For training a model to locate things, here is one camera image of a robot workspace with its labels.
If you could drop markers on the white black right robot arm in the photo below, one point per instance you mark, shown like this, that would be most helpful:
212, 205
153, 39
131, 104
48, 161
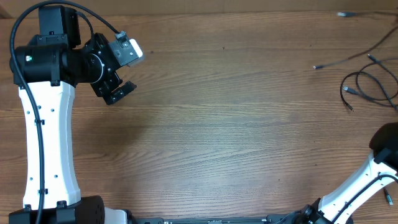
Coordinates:
377, 171

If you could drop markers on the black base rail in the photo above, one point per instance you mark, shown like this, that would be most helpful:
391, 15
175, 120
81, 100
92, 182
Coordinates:
274, 218

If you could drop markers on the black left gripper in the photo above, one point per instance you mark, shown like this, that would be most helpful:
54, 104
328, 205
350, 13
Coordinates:
112, 80

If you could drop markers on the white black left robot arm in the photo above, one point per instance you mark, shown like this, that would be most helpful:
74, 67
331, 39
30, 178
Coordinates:
47, 71

